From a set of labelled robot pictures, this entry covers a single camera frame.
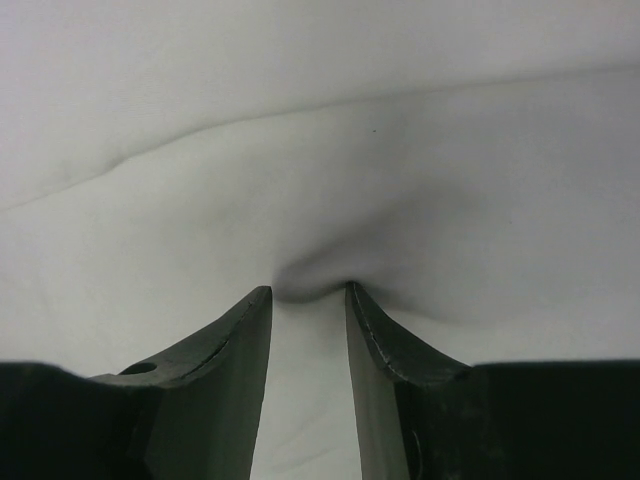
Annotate white t-shirt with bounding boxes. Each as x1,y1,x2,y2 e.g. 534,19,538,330
1,1,639,479

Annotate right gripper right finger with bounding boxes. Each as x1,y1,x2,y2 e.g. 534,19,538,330
345,282,639,479

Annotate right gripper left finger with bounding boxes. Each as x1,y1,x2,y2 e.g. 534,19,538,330
1,286,272,479

